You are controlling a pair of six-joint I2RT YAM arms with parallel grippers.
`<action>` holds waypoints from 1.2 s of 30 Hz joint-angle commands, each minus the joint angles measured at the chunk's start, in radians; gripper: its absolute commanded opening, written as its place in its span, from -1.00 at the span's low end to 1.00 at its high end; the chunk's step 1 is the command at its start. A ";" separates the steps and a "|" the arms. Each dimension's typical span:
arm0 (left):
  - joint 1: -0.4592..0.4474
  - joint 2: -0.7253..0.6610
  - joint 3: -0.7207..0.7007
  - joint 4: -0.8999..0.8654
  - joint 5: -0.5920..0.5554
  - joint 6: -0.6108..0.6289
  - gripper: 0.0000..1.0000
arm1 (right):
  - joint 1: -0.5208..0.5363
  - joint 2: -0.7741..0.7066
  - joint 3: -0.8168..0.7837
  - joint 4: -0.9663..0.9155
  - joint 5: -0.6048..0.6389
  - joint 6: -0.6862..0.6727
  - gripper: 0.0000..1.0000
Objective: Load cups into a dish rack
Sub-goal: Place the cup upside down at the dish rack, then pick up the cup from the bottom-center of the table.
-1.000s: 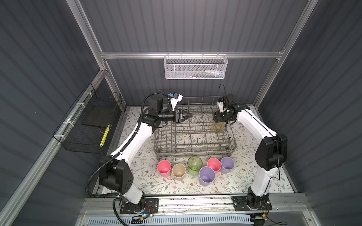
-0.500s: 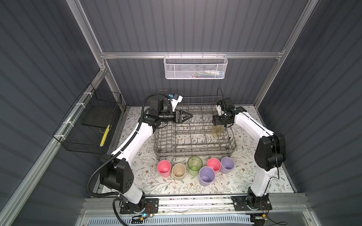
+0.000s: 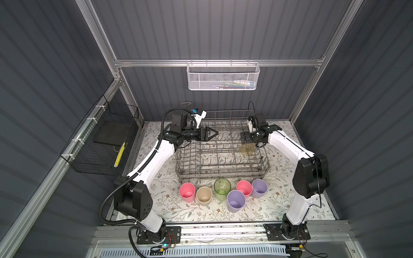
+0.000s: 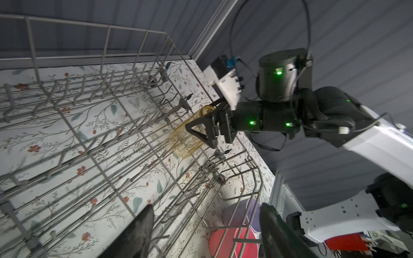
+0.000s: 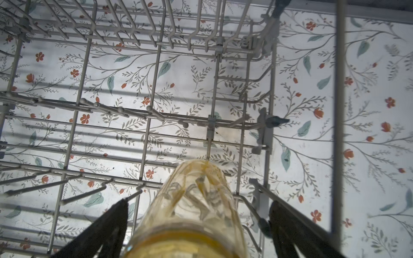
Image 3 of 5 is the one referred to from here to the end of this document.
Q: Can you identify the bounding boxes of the yellow transparent glass cup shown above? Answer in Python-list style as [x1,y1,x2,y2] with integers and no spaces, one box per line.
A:
[240,143,256,156]

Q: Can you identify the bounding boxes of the green transparent glass cup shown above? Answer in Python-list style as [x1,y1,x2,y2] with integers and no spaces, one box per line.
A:
[214,177,232,202]

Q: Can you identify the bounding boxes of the large purple plastic cup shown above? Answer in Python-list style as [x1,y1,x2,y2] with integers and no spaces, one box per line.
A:
[227,190,246,213]

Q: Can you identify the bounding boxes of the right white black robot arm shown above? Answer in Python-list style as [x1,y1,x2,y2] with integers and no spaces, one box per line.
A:
[241,114,330,240]

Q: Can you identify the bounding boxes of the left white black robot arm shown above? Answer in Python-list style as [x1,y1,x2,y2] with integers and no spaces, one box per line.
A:
[113,108,218,233]

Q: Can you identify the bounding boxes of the right pink plastic cup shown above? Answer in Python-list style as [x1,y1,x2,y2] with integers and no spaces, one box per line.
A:
[236,180,253,198]

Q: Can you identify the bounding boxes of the pink plastic cup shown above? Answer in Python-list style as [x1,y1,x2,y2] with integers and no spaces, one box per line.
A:
[179,182,196,203]
[236,180,253,198]

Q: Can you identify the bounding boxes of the small purple plastic cup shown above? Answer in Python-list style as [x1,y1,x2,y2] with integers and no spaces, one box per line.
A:
[251,178,268,198]

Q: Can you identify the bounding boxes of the tubes in white basket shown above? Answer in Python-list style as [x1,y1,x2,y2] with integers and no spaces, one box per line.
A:
[215,80,257,90]

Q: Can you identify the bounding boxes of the left pink plastic cup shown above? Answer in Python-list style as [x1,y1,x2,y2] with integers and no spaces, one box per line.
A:
[179,182,196,203]

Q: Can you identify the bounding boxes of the beige plastic cup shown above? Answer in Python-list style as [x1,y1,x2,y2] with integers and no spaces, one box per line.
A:
[196,187,213,206]

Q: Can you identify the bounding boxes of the yellow brush in basket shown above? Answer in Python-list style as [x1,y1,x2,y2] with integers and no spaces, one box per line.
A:
[114,142,126,168]

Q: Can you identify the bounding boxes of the black sponge pad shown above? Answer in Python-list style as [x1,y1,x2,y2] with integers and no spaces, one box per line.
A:
[94,121,130,147]

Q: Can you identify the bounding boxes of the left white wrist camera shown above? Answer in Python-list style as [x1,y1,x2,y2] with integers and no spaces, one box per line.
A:
[191,109,207,129]

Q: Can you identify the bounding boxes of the grey wire dish rack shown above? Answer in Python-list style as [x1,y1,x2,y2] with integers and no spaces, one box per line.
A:
[175,108,270,182]

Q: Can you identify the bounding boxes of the white mesh wall basket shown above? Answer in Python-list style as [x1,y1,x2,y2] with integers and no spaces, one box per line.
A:
[186,61,260,91]

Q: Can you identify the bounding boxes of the left black corrugated cable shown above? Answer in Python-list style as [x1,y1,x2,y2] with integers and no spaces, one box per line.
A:
[98,107,197,258]

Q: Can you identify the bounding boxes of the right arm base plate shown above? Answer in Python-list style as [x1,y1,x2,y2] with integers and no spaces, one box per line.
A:
[263,222,311,241]

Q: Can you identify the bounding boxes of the black wire wall basket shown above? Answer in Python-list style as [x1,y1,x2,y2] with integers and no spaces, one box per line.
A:
[60,96,142,176]

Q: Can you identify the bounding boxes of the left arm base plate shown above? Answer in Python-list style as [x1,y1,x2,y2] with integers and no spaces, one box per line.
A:
[136,226,182,245]

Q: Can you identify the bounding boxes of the aluminium front rail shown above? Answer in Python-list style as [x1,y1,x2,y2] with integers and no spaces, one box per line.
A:
[90,220,355,248]

